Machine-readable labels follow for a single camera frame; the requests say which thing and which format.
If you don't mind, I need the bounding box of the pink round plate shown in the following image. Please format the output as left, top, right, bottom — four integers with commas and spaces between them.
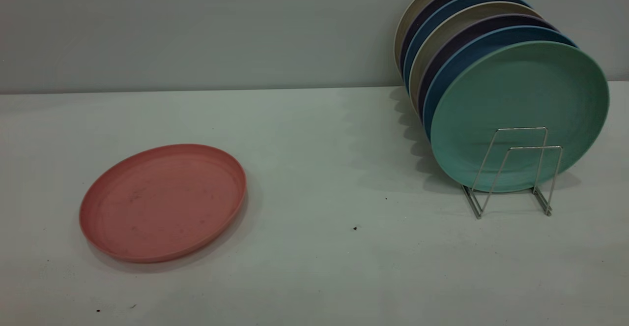
79, 143, 247, 264

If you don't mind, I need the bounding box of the blue round plate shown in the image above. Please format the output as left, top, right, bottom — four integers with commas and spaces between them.
423, 25, 578, 142
403, 0, 531, 90

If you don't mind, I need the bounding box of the dark purple round plate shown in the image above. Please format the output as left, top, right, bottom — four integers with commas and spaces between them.
417, 14, 558, 120
399, 0, 514, 71

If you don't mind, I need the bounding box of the green round plate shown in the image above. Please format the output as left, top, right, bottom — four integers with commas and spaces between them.
430, 40, 610, 193

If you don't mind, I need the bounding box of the metal wire plate rack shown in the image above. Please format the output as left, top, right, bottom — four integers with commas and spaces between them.
462, 127, 564, 219

